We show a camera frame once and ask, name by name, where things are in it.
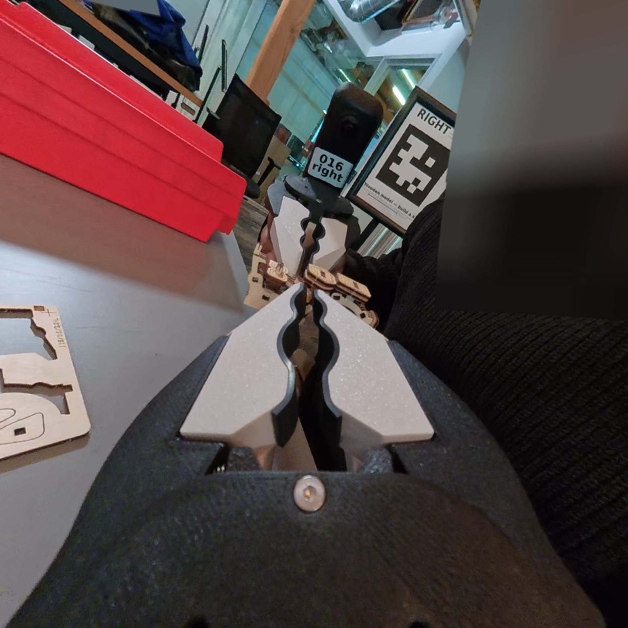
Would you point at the blue jacket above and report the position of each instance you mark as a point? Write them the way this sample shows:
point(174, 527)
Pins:
point(171, 29)

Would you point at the wooden puzzle model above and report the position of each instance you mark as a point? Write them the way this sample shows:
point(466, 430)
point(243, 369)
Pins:
point(343, 287)

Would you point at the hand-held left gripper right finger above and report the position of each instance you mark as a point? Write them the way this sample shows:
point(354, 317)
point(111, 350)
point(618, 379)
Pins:
point(378, 387)

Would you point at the wooden background table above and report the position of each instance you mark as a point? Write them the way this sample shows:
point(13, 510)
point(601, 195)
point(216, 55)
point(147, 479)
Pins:
point(137, 54)

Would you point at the red plastic bin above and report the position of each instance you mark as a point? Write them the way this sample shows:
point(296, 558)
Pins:
point(147, 181)
point(98, 88)

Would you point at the black office chair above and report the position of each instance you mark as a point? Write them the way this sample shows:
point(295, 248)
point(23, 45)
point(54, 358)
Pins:
point(245, 127)

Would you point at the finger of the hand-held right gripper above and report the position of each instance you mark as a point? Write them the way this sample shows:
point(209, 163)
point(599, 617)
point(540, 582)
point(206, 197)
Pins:
point(289, 235)
point(333, 243)

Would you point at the person's right forearm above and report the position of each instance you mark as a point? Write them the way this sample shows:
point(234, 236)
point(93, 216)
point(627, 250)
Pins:
point(490, 392)

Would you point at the wooden pillar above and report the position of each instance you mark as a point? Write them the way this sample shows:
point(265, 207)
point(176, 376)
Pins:
point(279, 49)

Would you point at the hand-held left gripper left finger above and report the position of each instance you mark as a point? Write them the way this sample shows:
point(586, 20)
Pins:
point(240, 382)

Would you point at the laser-cut wooden puzzle sheet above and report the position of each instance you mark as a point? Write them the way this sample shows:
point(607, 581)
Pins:
point(44, 407)

